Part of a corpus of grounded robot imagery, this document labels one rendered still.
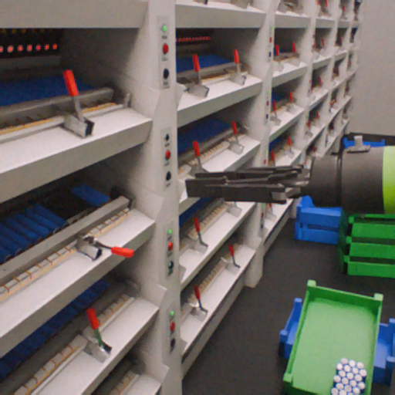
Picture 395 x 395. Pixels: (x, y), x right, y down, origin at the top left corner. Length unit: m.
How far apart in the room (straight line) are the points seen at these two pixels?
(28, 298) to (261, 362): 0.86
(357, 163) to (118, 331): 0.53
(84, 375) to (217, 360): 0.62
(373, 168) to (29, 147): 0.44
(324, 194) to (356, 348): 0.77
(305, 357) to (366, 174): 0.80
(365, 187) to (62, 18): 0.45
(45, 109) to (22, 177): 0.14
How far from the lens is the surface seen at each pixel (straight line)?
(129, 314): 0.95
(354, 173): 0.63
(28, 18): 0.61
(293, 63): 1.98
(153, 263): 0.94
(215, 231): 1.29
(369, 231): 1.80
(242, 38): 1.49
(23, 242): 0.73
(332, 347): 1.36
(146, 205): 0.89
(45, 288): 0.69
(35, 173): 0.62
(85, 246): 0.75
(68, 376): 0.83
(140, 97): 0.84
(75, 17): 0.68
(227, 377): 1.34
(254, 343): 1.46
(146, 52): 0.83
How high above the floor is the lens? 0.89
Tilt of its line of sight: 20 degrees down
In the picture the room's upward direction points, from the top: straight up
